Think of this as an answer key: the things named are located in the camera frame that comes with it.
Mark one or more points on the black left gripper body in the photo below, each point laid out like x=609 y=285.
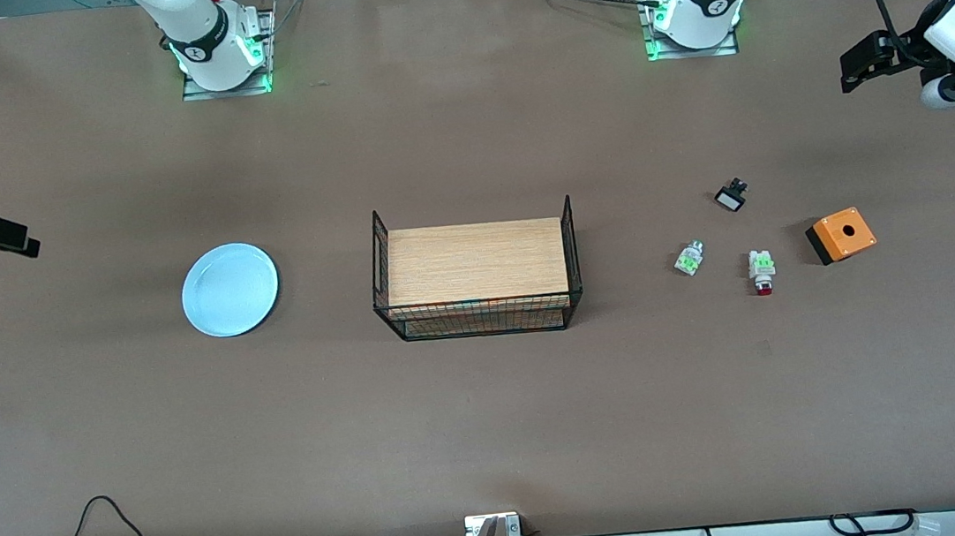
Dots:
x=906 y=52

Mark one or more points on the red push button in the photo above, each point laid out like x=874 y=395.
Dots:
x=762 y=269

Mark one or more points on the light blue round plate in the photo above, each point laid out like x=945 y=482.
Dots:
x=229 y=290

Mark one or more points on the black square white-faced button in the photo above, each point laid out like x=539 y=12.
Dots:
x=730 y=200

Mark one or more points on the green push button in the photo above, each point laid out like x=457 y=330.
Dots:
x=690 y=260

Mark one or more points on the orange box with round hole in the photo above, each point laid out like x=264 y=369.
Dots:
x=847 y=236

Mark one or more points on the wooden board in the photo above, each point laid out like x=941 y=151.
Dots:
x=477 y=259

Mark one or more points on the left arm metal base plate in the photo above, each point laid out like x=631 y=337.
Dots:
x=712 y=51

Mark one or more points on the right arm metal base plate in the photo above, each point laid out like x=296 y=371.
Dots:
x=202 y=93

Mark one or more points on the white mounting bracket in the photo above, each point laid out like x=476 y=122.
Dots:
x=512 y=526

